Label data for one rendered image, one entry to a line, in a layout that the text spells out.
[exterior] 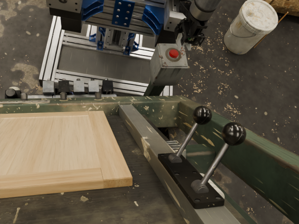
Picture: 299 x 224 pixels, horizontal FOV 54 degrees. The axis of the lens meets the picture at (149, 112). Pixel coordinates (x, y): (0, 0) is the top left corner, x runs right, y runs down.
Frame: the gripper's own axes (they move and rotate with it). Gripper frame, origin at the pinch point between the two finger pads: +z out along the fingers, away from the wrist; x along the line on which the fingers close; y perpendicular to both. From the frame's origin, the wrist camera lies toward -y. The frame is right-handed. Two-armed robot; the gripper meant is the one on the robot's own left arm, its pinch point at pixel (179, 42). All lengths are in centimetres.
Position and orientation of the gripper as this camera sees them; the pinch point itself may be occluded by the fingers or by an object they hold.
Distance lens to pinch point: 117.9
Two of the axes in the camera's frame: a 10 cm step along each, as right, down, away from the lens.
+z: -2.2, 3.7, 9.0
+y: 1.2, 9.3, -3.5
